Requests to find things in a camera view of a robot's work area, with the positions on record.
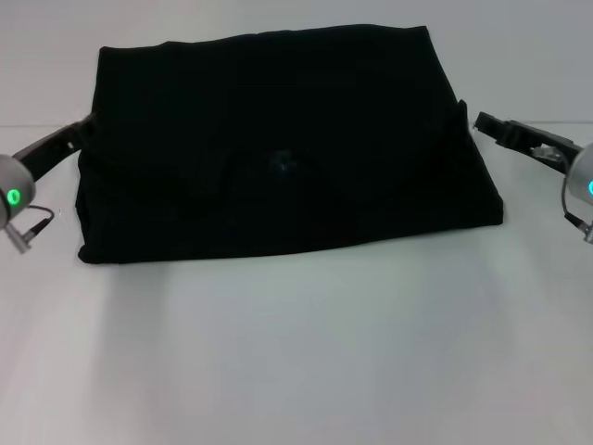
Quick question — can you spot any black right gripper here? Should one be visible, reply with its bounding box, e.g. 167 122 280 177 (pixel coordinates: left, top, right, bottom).
473 109 586 178

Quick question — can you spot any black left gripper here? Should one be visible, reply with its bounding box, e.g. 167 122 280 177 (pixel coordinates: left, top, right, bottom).
12 110 101 183

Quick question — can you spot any black shirt with FREE print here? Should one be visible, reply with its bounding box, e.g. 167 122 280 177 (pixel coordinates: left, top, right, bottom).
73 25 505 266

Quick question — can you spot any clear plastic cable plug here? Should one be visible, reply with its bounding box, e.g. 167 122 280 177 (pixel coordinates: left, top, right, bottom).
531 145 565 162

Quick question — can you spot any thin dark cable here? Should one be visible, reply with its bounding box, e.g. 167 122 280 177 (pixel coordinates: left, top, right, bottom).
559 183 578 226
25 205 62 229

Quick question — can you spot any silver cable plug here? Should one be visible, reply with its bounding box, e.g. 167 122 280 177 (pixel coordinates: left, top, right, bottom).
567 211 593 248
3 216 38 255

